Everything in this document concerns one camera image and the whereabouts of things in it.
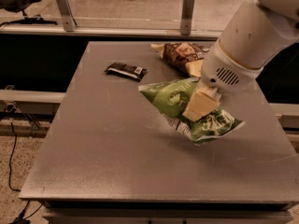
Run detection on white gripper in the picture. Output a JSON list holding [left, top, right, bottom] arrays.
[[182, 40, 263, 122]]

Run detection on green jalapeno chip bag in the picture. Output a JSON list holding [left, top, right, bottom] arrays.
[[138, 77, 245, 145]]

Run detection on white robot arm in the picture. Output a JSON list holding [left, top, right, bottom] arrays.
[[183, 0, 299, 121]]

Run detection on brown and cream chip bag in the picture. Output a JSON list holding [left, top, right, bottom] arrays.
[[150, 42, 210, 77]]

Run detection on black snack bar wrapper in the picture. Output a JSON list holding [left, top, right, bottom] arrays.
[[105, 62, 148, 82]]

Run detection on grey metal table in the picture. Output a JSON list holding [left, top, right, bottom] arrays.
[[18, 40, 299, 224]]

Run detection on black office chair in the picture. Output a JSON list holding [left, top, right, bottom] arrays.
[[0, 0, 57, 25]]

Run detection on right aluminium side frame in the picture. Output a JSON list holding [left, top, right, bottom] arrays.
[[269, 103, 299, 143]]

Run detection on aluminium side frame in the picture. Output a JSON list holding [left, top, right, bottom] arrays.
[[269, 103, 299, 143], [0, 85, 64, 137]]

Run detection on aluminium guard rail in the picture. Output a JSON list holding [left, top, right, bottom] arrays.
[[0, 24, 221, 41]]

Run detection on middle metal rail bracket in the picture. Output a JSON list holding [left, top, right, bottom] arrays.
[[180, 0, 195, 35]]

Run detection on metal rail bracket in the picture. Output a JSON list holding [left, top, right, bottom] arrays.
[[56, 0, 77, 32], [180, 0, 195, 35]]

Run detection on left metal rail bracket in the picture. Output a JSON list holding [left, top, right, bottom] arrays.
[[56, 0, 77, 32]]

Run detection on left aluminium side frame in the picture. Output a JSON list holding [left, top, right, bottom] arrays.
[[0, 85, 64, 137]]

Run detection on black floor cable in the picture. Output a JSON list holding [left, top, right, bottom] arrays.
[[7, 121, 43, 224]]

